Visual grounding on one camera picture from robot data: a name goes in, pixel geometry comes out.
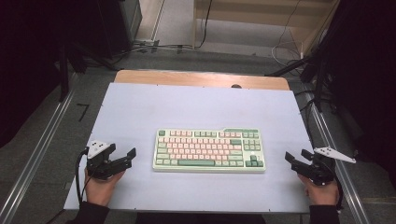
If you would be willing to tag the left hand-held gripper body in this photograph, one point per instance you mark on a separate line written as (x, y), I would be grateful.
(99, 165)

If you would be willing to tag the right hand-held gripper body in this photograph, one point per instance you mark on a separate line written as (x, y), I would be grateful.
(320, 169)

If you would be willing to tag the green and pink keyboard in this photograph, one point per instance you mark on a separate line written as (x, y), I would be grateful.
(199, 162)

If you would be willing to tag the person's right hand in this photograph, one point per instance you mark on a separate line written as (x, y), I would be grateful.
(322, 194)

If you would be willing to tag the person's left hand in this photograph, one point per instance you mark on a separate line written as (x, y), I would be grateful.
(101, 191)

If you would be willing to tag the white table cover board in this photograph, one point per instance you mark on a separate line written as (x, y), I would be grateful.
(199, 105)

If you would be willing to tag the black metal stand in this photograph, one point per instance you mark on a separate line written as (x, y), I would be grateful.
(289, 67)
(63, 74)

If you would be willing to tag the wooden table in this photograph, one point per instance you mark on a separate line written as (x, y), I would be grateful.
(186, 77)

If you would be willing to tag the dark curtain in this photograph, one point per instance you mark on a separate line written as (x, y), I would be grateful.
(367, 77)
(28, 62)

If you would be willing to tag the white power strip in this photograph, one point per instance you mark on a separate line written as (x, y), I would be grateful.
(144, 42)

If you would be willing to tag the black cabinet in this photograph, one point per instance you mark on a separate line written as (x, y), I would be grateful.
(118, 25)

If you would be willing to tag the light wooden shelf unit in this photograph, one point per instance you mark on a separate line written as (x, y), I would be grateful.
(249, 9)

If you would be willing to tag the metal floor rail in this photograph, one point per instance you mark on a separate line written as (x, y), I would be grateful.
(342, 174)
(34, 152)

